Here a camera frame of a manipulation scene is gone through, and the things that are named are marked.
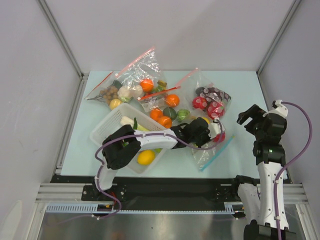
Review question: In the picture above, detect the red fake apple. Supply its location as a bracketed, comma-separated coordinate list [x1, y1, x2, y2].
[212, 131, 226, 143]

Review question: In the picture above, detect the blue zip clear bag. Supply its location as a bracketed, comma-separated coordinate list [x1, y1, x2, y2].
[174, 116, 236, 173]

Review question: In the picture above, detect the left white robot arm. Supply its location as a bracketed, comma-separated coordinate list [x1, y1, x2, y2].
[92, 117, 220, 200]

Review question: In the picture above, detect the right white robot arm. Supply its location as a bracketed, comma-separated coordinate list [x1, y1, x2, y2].
[230, 100, 297, 240]

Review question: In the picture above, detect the green fake cabbage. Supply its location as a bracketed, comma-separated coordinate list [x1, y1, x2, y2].
[176, 108, 191, 123]

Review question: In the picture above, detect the red spotted fake strawberry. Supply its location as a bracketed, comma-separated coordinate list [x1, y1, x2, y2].
[192, 96, 208, 110]

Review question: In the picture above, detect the orange fake tangerine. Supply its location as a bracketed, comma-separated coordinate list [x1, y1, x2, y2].
[149, 108, 164, 122]
[165, 94, 180, 108]
[157, 115, 172, 129]

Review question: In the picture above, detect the dark green fake avocado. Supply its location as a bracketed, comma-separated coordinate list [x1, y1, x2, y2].
[163, 107, 177, 121]

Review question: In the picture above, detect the red zip bag with strawberries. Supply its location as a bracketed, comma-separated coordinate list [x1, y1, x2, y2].
[175, 68, 232, 119]

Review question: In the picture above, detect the red zip bag with oranges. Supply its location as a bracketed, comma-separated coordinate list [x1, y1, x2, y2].
[137, 86, 192, 125]

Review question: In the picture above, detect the yellow fake lemon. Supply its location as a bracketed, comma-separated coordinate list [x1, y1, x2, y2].
[137, 149, 156, 166]

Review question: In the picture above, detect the green fake chili pepper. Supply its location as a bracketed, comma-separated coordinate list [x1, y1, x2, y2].
[133, 117, 138, 130]

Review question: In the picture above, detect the orange fake orange in bag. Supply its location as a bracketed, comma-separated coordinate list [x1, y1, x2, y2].
[140, 78, 154, 93]

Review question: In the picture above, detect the white fake green onion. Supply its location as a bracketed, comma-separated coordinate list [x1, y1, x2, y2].
[120, 116, 135, 128]

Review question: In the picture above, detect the large crinkled red zip bag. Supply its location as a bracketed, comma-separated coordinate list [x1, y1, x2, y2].
[115, 46, 168, 102]

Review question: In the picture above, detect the white fake cauliflower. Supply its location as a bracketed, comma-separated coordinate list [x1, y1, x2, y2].
[117, 85, 144, 99]

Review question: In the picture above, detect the yellow fake egg fruit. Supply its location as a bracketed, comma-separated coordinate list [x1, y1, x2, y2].
[109, 98, 123, 110]

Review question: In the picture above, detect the small bag with brown grapes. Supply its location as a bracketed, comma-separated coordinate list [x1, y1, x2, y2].
[85, 71, 123, 106]

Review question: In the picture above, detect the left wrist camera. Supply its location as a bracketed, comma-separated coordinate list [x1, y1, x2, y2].
[208, 121, 225, 139]

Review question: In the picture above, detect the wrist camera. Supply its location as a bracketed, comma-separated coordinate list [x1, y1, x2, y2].
[208, 121, 225, 139]
[272, 99, 289, 118]

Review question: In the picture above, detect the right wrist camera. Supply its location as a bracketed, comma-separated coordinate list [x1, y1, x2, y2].
[272, 99, 289, 118]

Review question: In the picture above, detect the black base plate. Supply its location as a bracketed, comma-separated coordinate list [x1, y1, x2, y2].
[49, 176, 272, 212]

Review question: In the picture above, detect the white slotted cable duct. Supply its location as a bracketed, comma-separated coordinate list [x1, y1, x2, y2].
[46, 202, 245, 215]

